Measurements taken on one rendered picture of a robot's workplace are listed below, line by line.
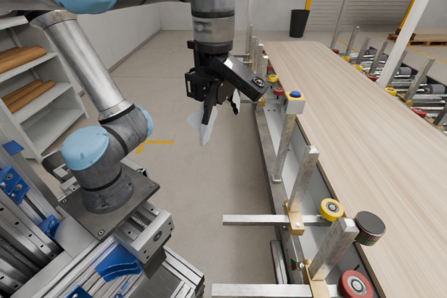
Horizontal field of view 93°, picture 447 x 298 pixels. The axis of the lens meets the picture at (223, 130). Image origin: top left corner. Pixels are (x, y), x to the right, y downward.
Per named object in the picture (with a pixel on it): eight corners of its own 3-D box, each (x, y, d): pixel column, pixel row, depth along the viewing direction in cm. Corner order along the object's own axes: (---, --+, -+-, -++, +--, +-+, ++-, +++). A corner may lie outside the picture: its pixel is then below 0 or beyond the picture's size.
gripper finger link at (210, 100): (207, 124, 46) (220, 85, 45) (214, 126, 45) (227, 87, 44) (195, 122, 42) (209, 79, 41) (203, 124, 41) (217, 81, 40)
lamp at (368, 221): (332, 273, 59) (363, 234, 46) (324, 252, 63) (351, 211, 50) (354, 274, 59) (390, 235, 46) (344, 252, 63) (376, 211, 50)
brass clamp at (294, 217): (288, 235, 84) (291, 229, 81) (281, 205, 94) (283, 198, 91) (304, 235, 84) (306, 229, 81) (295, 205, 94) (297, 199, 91)
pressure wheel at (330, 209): (330, 236, 82) (340, 220, 75) (310, 223, 87) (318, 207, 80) (337, 221, 87) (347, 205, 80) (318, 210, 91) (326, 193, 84)
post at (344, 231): (298, 299, 75) (345, 229, 47) (296, 288, 78) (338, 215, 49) (308, 299, 75) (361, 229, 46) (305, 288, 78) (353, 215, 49)
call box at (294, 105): (285, 116, 87) (288, 99, 83) (281, 107, 93) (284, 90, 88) (302, 116, 87) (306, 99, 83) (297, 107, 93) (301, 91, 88)
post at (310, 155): (283, 230, 95) (309, 151, 66) (281, 223, 98) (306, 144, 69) (291, 230, 95) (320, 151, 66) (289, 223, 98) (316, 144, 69)
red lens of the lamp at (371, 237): (360, 241, 47) (364, 235, 46) (347, 215, 52) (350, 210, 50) (387, 241, 47) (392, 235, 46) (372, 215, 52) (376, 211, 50)
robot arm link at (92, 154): (67, 180, 61) (43, 144, 53) (106, 151, 71) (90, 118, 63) (96, 195, 57) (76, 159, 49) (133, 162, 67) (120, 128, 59)
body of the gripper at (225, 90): (206, 86, 51) (203, 33, 44) (237, 95, 48) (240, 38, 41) (186, 100, 46) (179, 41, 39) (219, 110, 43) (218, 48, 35)
